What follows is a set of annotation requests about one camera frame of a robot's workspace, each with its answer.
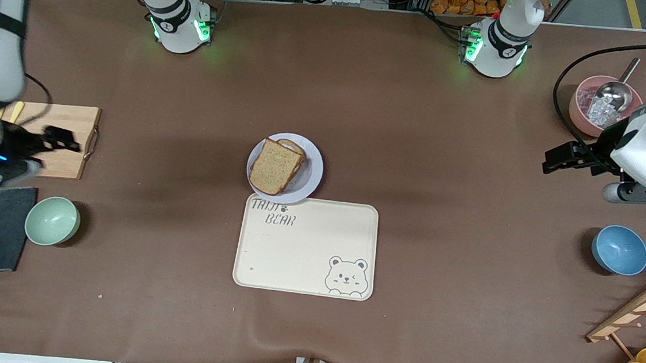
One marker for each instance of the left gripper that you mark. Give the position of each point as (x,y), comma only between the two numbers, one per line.
(602,148)

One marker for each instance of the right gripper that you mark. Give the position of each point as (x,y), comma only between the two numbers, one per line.
(23,144)

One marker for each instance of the brown bread slice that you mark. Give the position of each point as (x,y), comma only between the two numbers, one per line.
(274,168)
(295,146)

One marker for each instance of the pale blue round plate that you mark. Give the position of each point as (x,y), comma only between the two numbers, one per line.
(311,171)

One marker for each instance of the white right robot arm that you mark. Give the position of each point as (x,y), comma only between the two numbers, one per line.
(179,22)

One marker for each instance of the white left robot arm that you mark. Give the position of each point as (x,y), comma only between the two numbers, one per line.
(498,50)

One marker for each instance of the wooden cutting board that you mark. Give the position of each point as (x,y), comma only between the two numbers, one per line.
(69,136)

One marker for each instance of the pink bowl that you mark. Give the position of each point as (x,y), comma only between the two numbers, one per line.
(580,110)

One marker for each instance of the yellow plastic knife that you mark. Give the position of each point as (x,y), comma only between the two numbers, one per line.
(17,110)

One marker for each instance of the clear ice cubes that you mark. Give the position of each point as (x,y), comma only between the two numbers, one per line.
(598,115)

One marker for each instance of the metal scoop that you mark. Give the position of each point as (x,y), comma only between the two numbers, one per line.
(614,93)

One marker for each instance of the mint green bowl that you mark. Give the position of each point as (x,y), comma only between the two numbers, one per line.
(52,221)

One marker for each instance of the dark grey cloth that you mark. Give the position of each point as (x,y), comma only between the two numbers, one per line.
(3,229)

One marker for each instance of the blue bowl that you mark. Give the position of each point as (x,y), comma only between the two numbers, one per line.
(620,249)

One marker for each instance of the wooden dish rack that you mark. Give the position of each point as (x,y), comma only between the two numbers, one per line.
(639,314)

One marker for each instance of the orange snack bags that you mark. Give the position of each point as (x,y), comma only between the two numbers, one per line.
(455,3)

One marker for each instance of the cream bear print tray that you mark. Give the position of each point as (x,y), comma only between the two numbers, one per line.
(305,256)

